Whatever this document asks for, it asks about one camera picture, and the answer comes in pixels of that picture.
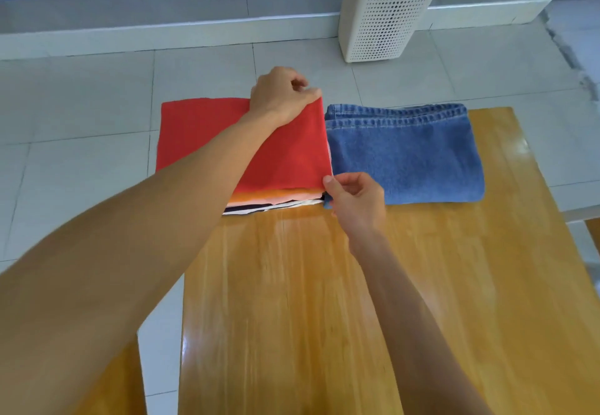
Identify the folded blue denim jeans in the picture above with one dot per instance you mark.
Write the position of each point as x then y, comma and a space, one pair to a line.
412, 157

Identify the dark navy folded garment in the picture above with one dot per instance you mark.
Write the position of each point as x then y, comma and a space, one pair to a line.
248, 207

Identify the tall white perforated laundry basket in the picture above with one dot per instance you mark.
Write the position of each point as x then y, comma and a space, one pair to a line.
384, 12

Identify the wooden bench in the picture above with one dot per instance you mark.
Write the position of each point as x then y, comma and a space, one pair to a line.
117, 382
594, 234

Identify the person's left thumb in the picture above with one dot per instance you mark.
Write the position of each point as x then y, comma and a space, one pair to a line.
307, 101

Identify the person's left forearm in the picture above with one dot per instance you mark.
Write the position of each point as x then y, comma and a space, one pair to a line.
117, 250

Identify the orange folded garment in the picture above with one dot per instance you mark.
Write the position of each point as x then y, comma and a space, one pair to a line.
276, 194

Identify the person's right forearm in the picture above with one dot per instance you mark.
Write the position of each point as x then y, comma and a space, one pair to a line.
412, 325

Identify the person's right thumb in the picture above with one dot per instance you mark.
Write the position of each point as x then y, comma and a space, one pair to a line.
332, 187

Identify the person's left hand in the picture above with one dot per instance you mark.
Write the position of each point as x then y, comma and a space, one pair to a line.
274, 96

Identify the white folded garment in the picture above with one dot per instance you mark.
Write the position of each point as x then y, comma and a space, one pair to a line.
300, 204

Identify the person's right hand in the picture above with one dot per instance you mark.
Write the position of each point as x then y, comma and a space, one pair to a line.
361, 208

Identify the red cloth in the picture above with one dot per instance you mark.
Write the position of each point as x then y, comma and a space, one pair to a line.
290, 157

